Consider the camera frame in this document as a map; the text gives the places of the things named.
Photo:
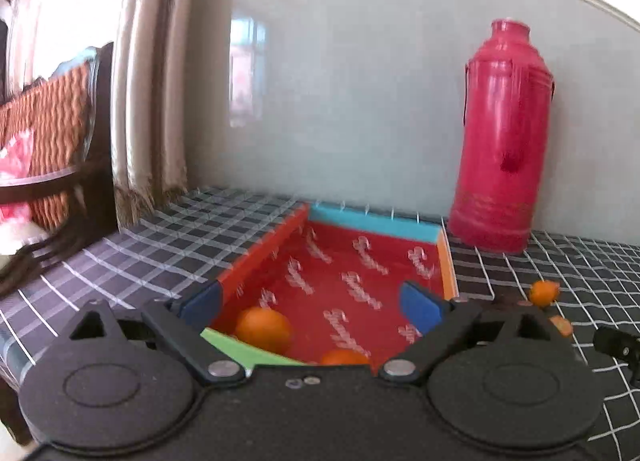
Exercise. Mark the small orange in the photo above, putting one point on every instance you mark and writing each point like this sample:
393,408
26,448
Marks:
344,357
544,292
263,330

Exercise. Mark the colourful cardboard box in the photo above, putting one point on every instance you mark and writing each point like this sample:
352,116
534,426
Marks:
340,261

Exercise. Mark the orange woven chair cushion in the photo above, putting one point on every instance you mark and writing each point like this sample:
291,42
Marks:
55,131

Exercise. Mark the red thermos flask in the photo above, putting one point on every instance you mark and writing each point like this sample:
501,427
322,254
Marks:
500,141

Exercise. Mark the pink plastic bag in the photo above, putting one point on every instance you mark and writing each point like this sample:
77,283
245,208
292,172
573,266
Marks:
15,161

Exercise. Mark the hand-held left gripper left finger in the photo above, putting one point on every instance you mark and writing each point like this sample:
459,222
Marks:
200,302

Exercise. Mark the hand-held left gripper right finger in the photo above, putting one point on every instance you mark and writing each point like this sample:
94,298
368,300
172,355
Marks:
422,306

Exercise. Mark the dark wooden armchair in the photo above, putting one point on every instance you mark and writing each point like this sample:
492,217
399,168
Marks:
97,141

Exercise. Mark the black white checked tablecloth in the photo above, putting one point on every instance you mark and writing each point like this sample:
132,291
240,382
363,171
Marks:
150,251

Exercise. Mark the orange fruit with dark top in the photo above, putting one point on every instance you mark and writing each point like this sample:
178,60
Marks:
562,325

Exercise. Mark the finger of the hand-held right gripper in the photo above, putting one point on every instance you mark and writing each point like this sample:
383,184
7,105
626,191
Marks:
616,341

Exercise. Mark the beige curtain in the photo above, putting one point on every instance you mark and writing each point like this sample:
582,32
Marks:
150,91

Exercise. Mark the white seat cushion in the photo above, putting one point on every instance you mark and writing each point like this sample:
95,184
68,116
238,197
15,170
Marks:
17,236

